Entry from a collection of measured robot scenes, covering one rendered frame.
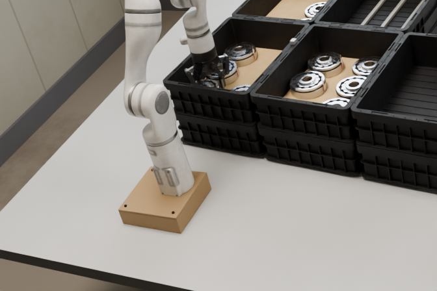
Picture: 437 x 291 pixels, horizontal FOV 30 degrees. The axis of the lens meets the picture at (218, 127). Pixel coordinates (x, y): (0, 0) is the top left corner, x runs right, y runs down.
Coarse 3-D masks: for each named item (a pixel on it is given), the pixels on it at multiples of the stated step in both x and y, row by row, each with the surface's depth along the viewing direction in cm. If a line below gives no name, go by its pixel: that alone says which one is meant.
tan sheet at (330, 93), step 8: (344, 64) 243; (352, 64) 242; (344, 72) 240; (328, 80) 238; (336, 80) 237; (328, 88) 234; (288, 96) 236; (320, 96) 232; (328, 96) 231; (336, 96) 230
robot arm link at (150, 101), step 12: (144, 84) 207; (156, 84) 206; (132, 96) 206; (144, 96) 204; (156, 96) 204; (168, 96) 208; (132, 108) 207; (144, 108) 204; (156, 108) 205; (168, 108) 209; (156, 120) 206; (168, 120) 210; (144, 132) 213; (156, 132) 208; (168, 132) 210; (156, 144) 211
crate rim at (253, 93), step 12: (300, 36) 242; (384, 60) 221; (372, 72) 218; (252, 96) 221; (264, 96) 220; (300, 108) 214; (312, 108) 212; (324, 108) 210; (336, 108) 208; (348, 108) 207
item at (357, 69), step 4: (372, 56) 238; (376, 56) 237; (360, 60) 237; (364, 60) 236; (356, 64) 236; (360, 64) 235; (352, 68) 234; (356, 68) 235; (360, 68) 233; (356, 72) 232; (360, 72) 232; (364, 72) 232; (368, 72) 231; (364, 76) 231
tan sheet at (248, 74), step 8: (256, 48) 263; (264, 56) 258; (272, 56) 256; (248, 64) 255; (256, 64) 254; (264, 64) 253; (240, 72) 253; (248, 72) 252; (256, 72) 251; (240, 80) 249; (248, 80) 248; (232, 88) 246
